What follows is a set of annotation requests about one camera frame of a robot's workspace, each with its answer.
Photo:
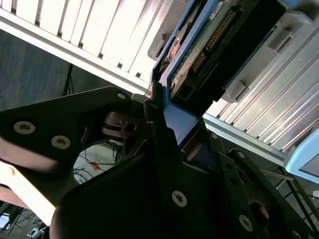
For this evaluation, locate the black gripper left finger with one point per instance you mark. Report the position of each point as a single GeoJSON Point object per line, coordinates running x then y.
{"type": "Point", "coordinates": [49, 117]}

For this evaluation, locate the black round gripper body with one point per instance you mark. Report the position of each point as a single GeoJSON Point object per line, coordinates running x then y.
{"type": "Point", "coordinates": [112, 211]}

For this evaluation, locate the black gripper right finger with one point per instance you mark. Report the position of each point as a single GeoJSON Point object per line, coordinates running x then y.
{"type": "Point", "coordinates": [231, 179]}

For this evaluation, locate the hard disk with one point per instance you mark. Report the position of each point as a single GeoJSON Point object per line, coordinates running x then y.
{"type": "Point", "coordinates": [211, 49]}

